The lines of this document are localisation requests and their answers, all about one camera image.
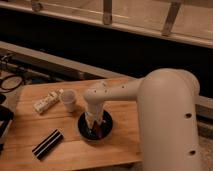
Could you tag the black round bowl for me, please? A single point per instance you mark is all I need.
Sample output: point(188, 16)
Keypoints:
point(89, 134)

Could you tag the red pepper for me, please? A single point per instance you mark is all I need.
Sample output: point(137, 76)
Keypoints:
point(98, 130)

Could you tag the black white striped block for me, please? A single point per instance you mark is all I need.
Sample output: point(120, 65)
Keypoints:
point(44, 147)

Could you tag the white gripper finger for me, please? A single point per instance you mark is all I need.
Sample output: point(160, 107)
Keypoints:
point(90, 125)

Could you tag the wooden cutting board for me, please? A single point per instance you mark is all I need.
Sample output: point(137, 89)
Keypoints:
point(28, 129)

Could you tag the black device at left edge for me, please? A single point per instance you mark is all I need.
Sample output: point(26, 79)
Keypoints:
point(5, 115)

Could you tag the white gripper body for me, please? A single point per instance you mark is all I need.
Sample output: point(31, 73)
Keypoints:
point(94, 113)

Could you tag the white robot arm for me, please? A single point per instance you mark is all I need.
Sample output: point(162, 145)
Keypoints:
point(166, 114)

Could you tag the white ceramic cup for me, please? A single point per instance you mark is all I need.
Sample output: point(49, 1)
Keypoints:
point(68, 98)

